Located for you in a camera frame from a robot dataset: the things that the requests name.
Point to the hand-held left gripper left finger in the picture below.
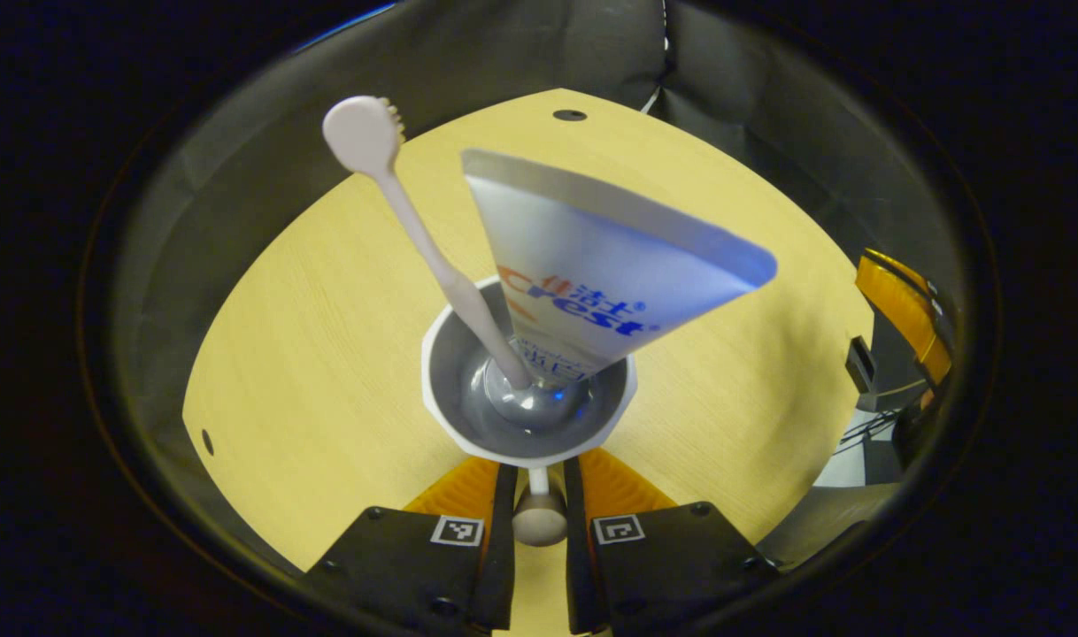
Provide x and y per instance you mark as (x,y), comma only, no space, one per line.
(505,531)

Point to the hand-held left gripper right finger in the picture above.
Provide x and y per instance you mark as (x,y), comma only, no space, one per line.
(574,548)

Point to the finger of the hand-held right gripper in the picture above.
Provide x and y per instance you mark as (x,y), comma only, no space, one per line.
(902,310)

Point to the white toothbrush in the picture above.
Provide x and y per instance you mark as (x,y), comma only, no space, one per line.
(433,257)

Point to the white toothpaste tube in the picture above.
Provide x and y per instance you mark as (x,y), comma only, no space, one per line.
(592,257)

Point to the light wooden desktop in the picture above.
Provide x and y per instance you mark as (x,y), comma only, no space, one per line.
(309,354)

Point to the black backdrop cloth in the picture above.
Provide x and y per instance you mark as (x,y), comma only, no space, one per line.
(504,53)

